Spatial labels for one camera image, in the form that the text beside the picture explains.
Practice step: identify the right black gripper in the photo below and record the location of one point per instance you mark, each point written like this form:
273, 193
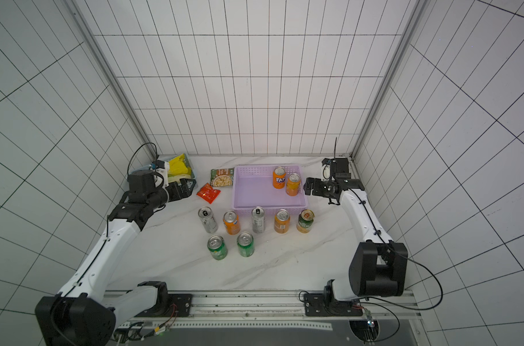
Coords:
317, 187

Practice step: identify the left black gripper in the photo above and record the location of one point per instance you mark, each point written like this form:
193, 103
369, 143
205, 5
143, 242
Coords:
186, 191

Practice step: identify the silver white drink can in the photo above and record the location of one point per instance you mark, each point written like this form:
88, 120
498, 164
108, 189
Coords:
207, 219

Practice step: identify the orange gold can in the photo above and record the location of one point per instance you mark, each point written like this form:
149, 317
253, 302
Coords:
292, 184

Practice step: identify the green gold can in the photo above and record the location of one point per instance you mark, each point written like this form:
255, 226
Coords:
305, 221

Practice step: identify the orange Fanta can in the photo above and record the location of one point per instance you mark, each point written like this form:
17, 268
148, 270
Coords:
279, 177

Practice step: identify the green Sprite can front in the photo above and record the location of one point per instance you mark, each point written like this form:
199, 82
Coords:
217, 247

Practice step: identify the green sprite can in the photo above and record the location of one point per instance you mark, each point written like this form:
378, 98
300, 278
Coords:
245, 242
217, 247

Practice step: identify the purple plastic basket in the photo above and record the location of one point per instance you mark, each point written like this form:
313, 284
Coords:
253, 187

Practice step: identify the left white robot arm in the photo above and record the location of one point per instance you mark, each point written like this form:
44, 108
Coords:
76, 315

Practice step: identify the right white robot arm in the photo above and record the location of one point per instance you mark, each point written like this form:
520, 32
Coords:
379, 265

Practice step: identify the yellow napa cabbage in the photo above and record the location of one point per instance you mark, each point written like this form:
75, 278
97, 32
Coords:
179, 168

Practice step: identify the red snack packet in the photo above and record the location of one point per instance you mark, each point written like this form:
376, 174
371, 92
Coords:
208, 193

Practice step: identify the green soup mix packet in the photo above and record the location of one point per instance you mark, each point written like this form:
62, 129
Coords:
223, 177

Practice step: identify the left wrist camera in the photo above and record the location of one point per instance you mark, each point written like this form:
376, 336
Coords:
158, 166

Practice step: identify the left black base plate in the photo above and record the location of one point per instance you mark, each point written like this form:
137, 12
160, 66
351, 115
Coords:
166, 302

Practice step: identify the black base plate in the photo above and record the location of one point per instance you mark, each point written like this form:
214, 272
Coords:
166, 302
325, 305

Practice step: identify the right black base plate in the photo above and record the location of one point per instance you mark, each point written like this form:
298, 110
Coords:
325, 305

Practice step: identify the aluminium mounting rail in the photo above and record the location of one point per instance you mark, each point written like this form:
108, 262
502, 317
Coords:
267, 310

